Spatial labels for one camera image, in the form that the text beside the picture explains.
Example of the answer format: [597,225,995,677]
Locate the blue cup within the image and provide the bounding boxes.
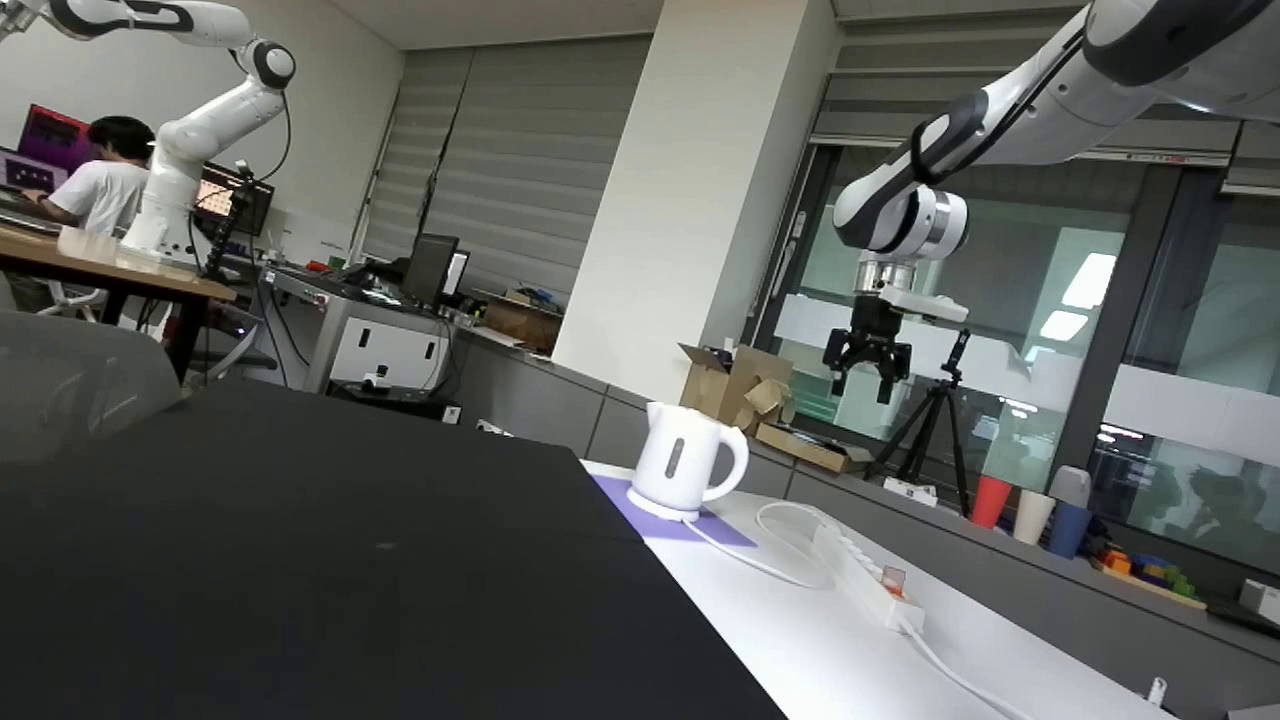
[1042,465,1101,558]

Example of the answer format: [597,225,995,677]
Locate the grey mesh chair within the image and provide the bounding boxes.
[0,310,191,465]

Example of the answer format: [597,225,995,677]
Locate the small white box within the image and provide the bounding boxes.
[1236,574,1280,633]

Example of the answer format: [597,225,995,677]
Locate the monitor with orange screen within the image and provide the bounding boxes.
[191,164,281,247]

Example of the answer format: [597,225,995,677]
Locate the brown cardboard box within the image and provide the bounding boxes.
[477,293,565,360]

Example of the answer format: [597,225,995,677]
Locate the red cup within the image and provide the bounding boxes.
[966,473,1020,536]

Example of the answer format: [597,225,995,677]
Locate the black tripod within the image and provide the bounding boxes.
[864,322,981,521]

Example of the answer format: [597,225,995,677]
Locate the black table board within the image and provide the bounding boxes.
[0,376,793,720]

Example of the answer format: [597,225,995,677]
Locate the purple mat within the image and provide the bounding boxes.
[588,473,760,553]

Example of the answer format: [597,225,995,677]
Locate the white electric kettle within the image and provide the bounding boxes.
[624,401,751,521]

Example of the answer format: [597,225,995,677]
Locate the white cup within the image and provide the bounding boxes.
[1013,488,1054,547]

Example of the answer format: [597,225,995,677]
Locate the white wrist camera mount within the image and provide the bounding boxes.
[857,252,976,326]

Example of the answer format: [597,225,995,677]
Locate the open cardboard box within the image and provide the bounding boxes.
[676,339,857,479]

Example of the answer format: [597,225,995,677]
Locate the colourful toys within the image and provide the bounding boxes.
[1094,542,1203,605]

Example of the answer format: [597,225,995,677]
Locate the grey window blinds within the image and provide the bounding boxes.
[357,35,654,302]
[813,0,1280,167]

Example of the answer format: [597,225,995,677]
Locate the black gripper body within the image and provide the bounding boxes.
[820,293,916,366]

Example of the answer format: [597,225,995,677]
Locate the monitor with purple screen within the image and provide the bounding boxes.
[5,100,104,201]

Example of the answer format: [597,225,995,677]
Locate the dark desktop monitor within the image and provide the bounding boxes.
[400,233,462,315]

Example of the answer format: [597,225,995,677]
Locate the wooden table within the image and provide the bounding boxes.
[0,218,239,385]

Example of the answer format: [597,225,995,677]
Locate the white drawer cabinet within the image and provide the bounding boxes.
[318,307,454,401]

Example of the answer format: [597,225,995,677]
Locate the white power strip cable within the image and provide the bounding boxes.
[903,606,1061,720]

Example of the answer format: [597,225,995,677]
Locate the seated person white shirt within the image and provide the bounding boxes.
[48,111,158,247]

